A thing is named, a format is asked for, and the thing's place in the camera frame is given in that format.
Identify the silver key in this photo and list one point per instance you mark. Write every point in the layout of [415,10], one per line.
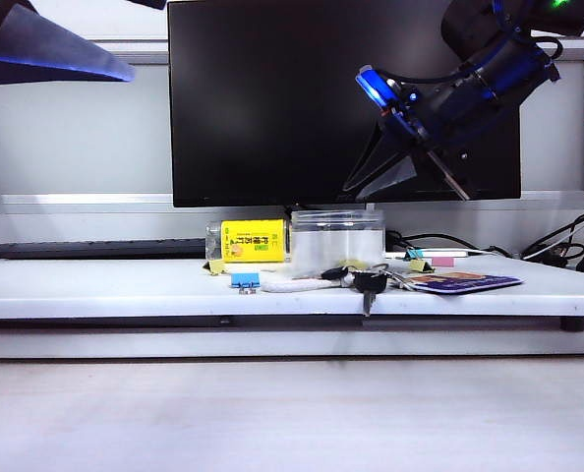
[399,281]

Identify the black AOC monitor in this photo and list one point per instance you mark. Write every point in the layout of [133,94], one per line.
[272,98]

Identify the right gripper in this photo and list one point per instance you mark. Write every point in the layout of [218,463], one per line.
[444,113]

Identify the teal binder clip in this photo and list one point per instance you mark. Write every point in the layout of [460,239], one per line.
[413,254]

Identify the clear plastic jar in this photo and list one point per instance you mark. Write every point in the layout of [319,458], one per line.
[331,241]

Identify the blue binder clip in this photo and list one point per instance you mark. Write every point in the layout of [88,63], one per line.
[245,279]

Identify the black riser foot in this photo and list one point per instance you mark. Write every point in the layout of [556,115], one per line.
[571,325]

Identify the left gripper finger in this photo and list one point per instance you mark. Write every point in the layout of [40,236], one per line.
[152,3]

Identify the aluminium partition frame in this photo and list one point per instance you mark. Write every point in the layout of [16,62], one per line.
[75,51]

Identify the yellow label drink bottle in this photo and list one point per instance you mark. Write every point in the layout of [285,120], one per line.
[252,241]

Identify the pink binder clip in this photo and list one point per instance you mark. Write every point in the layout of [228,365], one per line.
[443,261]

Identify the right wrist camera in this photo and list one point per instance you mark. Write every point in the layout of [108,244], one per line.
[374,86]

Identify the purple orange card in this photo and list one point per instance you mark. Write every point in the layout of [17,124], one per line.
[469,283]

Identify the black keyboard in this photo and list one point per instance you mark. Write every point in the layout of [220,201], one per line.
[90,248]

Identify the white desk riser board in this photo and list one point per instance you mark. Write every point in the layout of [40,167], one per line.
[125,285]

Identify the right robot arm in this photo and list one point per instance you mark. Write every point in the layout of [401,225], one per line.
[518,64]

